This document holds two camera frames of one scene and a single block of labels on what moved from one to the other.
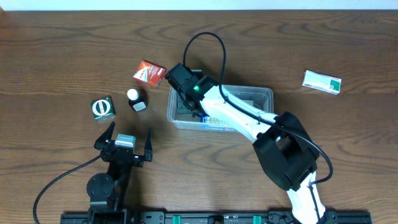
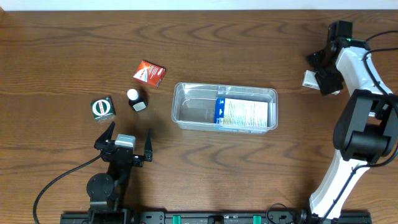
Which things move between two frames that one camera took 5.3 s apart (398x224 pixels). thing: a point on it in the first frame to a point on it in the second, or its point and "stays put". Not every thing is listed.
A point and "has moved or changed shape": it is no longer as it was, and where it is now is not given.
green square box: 103,109 stays put
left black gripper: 104,140 stays put
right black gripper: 185,104 to 327,79
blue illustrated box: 210,122 has moved or changed shape
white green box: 322,82 stays put
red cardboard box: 149,74 stays put
